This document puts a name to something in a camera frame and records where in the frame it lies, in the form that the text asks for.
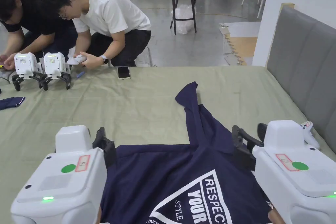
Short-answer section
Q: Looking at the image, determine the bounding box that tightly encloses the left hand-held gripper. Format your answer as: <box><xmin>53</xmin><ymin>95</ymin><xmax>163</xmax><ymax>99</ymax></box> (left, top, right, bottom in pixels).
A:
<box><xmin>10</xmin><ymin>125</ymin><xmax>117</xmax><ymax>224</ymax></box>

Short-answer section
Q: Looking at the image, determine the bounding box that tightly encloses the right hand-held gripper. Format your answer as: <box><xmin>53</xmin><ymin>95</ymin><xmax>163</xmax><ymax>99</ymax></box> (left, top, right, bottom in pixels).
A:
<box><xmin>232</xmin><ymin>120</ymin><xmax>336</xmax><ymax>224</ymax></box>

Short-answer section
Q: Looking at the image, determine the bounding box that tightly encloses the dark blue printed shirt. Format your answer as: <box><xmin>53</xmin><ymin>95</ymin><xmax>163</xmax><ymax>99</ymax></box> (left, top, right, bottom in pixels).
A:
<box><xmin>99</xmin><ymin>81</ymin><xmax>276</xmax><ymax>224</ymax></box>

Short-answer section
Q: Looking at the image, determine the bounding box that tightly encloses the person's right hand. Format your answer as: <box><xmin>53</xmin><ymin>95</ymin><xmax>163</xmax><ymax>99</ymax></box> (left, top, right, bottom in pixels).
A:
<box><xmin>267</xmin><ymin>204</ymin><xmax>276</xmax><ymax>224</ymax></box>

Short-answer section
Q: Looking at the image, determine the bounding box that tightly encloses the bed with pale green sheet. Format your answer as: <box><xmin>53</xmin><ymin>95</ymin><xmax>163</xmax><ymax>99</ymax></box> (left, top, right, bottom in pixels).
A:
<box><xmin>0</xmin><ymin>66</ymin><xmax>336</xmax><ymax>224</ymax></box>

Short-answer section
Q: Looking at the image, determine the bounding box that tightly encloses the white hand controller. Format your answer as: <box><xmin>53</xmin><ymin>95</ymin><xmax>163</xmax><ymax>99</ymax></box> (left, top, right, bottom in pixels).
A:
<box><xmin>300</xmin><ymin>121</ymin><xmax>321</xmax><ymax>149</ymax></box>

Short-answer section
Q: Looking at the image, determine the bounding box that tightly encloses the smartphone with pale case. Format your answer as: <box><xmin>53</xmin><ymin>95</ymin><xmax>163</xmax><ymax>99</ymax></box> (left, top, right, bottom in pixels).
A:
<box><xmin>117</xmin><ymin>66</ymin><xmax>131</xmax><ymax>80</ymax></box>

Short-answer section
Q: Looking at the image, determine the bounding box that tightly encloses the grey padded headboard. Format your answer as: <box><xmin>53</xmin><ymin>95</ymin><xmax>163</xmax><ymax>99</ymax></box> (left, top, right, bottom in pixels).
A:
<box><xmin>266</xmin><ymin>3</ymin><xmax>336</xmax><ymax>154</ymax></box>

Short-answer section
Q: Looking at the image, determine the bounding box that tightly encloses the spare hand-held gripper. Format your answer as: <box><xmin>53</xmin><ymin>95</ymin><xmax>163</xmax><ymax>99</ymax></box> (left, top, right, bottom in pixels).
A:
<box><xmin>39</xmin><ymin>52</ymin><xmax>72</xmax><ymax>91</ymax></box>
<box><xmin>11</xmin><ymin>52</ymin><xmax>44</xmax><ymax>92</ymax></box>

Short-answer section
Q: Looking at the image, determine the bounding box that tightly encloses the flat cardboard sheet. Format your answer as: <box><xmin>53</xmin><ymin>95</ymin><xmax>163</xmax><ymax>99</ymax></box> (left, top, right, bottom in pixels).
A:
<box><xmin>219</xmin><ymin>22</ymin><xmax>262</xmax><ymax>66</ymax></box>

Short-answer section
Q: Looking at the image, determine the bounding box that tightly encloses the small dark blue cloth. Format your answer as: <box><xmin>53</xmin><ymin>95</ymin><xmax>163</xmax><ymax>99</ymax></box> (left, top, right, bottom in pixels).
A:
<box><xmin>0</xmin><ymin>96</ymin><xmax>26</xmax><ymax>112</ymax></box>

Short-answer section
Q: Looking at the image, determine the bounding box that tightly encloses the clear plastic bag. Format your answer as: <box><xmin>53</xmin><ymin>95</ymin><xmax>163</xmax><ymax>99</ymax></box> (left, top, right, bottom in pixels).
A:
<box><xmin>170</xmin><ymin>4</ymin><xmax>197</xmax><ymax>35</ymax></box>

